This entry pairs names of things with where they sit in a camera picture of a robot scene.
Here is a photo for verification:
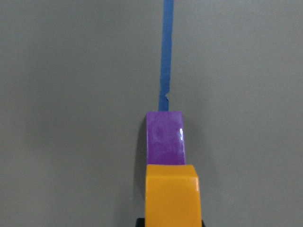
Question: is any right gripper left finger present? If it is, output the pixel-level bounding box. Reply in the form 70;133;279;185
135;218;145;227

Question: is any orange trapezoid block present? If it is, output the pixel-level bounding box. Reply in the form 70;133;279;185
145;165;202;227

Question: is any purple trapezoid block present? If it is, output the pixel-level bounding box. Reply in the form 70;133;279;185
146;111;186;165

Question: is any brown paper table mat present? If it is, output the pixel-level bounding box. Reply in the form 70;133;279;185
0;0;303;227

